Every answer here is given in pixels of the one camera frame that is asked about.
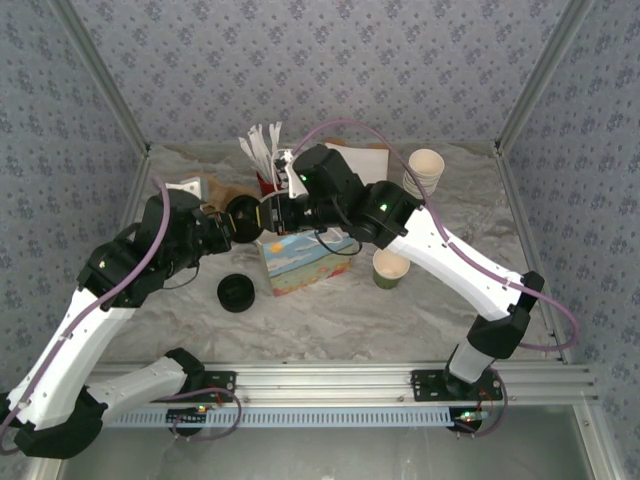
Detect brown pulp cup carrier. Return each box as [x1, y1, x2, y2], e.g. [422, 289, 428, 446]
[202, 173, 261, 212]

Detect printed paper carrier bag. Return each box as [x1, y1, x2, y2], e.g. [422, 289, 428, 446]
[255, 230, 362, 300]

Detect green paper coffee cup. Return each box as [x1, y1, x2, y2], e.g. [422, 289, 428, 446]
[372, 248, 411, 291]

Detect red holder cup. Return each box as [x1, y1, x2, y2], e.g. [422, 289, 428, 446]
[255, 169, 282, 200]

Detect white napkin stack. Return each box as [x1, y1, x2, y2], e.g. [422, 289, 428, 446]
[323, 142, 390, 187]

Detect stacked cream paper cups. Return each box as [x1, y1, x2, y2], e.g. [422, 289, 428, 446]
[401, 147, 446, 200]

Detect small black controller board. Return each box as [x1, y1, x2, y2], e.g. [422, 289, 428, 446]
[167, 405, 209, 436]
[449, 407, 485, 435]

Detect grey metal panel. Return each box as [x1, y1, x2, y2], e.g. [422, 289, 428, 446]
[57, 427, 599, 480]

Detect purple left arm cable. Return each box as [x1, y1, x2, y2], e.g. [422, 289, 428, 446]
[0, 174, 172, 456]

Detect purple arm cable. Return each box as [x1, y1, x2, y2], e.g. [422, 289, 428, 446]
[0, 174, 172, 456]
[292, 118, 582, 354]

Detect thin black left gripper cable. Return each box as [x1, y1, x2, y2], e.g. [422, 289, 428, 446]
[162, 262, 201, 291]

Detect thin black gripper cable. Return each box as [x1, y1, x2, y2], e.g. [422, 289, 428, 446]
[312, 227, 362, 258]
[162, 262, 201, 291]

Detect thin black right gripper cable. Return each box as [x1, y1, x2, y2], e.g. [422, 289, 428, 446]
[312, 227, 362, 258]

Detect aluminium table side rail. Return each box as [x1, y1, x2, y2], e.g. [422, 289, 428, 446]
[117, 147, 154, 236]
[492, 142, 574, 365]

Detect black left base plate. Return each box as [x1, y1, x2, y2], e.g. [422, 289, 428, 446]
[167, 369, 239, 402]

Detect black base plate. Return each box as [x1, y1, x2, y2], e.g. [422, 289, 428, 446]
[167, 369, 239, 402]
[412, 368, 504, 402]

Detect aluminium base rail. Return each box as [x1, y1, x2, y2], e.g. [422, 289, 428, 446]
[84, 362, 599, 407]

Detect aluminium frame post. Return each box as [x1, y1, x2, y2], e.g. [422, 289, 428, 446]
[493, 0, 599, 157]
[47, 0, 152, 156]

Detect short purple cable loop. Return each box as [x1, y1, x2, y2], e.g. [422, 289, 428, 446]
[169, 387, 245, 444]
[452, 369, 510, 439]

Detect pale blue slotted cable duct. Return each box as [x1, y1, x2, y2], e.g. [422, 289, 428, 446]
[102, 405, 459, 430]

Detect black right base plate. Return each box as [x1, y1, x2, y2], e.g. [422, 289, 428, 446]
[412, 368, 504, 402]

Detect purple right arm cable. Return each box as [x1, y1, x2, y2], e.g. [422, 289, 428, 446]
[292, 118, 582, 354]

